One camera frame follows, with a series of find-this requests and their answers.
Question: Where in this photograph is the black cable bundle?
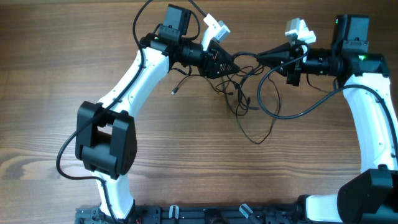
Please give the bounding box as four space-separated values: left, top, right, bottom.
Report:
170 51 282 145

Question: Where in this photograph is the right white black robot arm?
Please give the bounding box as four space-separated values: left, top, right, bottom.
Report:
257 14 397 223

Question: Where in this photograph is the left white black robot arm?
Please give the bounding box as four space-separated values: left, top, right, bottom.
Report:
75 4 239 223

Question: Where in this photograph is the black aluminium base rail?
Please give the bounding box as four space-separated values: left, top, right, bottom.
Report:
74 203 353 224

